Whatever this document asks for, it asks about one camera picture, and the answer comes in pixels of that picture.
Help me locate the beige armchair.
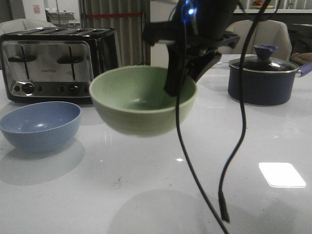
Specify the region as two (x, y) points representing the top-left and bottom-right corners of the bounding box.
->
(0, 19), (56, 35)
(218, 20), (292, 60)

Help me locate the blue pot with glass lid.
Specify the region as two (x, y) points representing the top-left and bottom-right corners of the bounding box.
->
(243, 45), (312, 106)

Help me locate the black cable thick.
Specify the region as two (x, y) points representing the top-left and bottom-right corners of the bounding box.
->
(218, 0), (273, 223)

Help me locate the metal trolley in background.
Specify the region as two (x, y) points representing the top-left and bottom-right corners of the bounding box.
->
(45, 10), (76, 24)

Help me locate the blue bowl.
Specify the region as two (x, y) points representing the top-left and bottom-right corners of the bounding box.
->
(0, 101), (82, 153)

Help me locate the beige armchair right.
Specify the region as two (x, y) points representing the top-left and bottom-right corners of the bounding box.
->
(218, 20), (292, 60)

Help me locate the green bowl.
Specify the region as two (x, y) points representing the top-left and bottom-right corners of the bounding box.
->
(89, 65), (197, 137)

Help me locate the red barrier belt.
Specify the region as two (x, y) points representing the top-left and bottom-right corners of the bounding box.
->
(85, 12), (143, 19)

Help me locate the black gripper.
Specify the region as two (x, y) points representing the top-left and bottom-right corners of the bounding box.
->
(142, 21), (240, 97)

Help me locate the black cable thin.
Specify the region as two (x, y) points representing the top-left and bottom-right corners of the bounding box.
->
(175, 0), (228, 234)

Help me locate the black and chrome toaster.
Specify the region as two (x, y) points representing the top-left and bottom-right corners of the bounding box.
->
(0, 27), (121, 104)

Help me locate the beige armchair left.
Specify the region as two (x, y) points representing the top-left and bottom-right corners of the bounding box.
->
(0, 19), (56, 35)

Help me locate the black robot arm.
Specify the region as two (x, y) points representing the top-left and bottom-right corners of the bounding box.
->
(142, 0), (239, 97)

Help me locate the fruit bowl on counter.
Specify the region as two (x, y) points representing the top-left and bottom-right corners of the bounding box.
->
(250, 0), (274, 10)

